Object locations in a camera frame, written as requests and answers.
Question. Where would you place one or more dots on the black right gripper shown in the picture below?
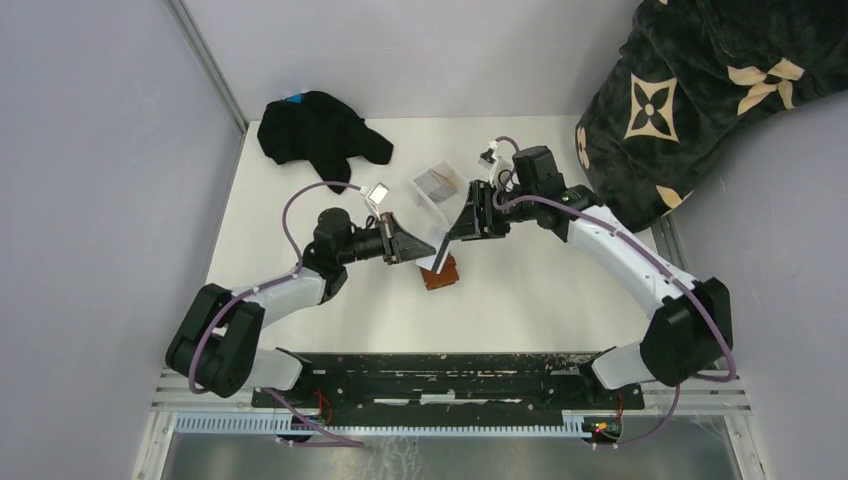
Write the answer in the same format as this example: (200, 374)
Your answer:
(474, 224)

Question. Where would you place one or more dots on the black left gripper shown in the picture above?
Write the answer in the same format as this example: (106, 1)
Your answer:
(398, 244)

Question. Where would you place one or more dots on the brown leather card holder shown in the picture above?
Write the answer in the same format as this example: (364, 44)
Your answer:
(447, 276)

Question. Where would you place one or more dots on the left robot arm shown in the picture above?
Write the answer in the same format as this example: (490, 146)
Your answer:
(216, 347)

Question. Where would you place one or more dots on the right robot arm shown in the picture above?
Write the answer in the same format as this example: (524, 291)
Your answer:
(690, 324)

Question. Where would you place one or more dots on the stack of white cards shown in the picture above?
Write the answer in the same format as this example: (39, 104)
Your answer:
(436, 186)

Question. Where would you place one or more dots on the clear acrylic card box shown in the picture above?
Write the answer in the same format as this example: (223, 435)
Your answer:
(443, 214)

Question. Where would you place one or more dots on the black cloth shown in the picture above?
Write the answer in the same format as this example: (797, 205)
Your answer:
(320, 129)

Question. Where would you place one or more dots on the black patterned blanket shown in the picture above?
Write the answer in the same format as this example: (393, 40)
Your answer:
(692, 74)

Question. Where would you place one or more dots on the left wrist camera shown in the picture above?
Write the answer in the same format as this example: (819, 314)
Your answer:
(373, 197)

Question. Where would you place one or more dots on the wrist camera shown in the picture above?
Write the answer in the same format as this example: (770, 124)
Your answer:
(497, 168)
(373, 197)

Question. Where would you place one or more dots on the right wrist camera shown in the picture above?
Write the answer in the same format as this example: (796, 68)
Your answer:
(497, 168)

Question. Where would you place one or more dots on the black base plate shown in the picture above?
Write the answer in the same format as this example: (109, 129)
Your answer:
(451, 390)

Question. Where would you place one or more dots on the aluminium rail frame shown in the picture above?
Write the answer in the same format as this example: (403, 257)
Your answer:
(526, 295)

